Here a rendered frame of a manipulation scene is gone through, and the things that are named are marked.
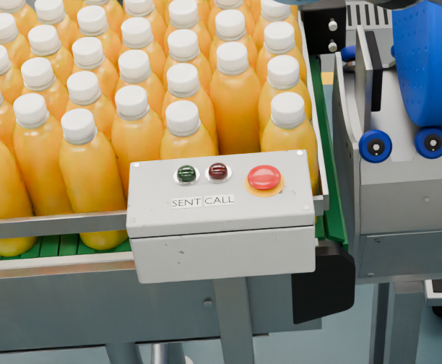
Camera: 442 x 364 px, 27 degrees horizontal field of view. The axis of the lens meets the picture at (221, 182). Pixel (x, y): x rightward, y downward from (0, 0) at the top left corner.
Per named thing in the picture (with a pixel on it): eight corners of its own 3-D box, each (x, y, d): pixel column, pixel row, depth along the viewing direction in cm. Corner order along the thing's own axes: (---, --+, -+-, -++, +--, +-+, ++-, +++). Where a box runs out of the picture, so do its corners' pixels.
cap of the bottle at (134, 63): (144, 81, 115) (141, 70, 114) (115, 77, 116) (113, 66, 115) (154, 63, 118) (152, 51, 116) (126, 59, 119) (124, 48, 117)
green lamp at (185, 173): (196, 183, 99) (196, 175, 99) (176, 184, 99) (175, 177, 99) (196, 169, 101) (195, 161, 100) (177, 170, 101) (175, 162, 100)
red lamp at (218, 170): (228, 180, 99) (227, 172, 98) (208, 182, 99) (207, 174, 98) (227, 167, 101) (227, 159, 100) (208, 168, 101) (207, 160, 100)
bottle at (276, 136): (282, 245, 118) (277, 141, 105) (256, 211, 123) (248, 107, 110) (328, 224, 120) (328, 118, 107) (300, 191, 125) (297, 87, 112)
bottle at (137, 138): (163, 183, 128) (144, 80, 115) (187, 213, 124) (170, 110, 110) (118, 204, 126) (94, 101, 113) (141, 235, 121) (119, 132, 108)
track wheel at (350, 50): (373, 54, 133) (371, 41, 133) (341, 57, 133) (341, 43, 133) (369, 62, 137) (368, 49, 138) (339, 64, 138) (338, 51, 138)
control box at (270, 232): (315, 273, 102) (315, 211, 95) (139, 285, 103) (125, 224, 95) (307, 208, 109) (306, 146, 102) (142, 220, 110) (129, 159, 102)
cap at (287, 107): (282, 129, 107) (282, 118, 105) (265, 111, 109) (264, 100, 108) (310, 117, 108) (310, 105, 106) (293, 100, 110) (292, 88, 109)
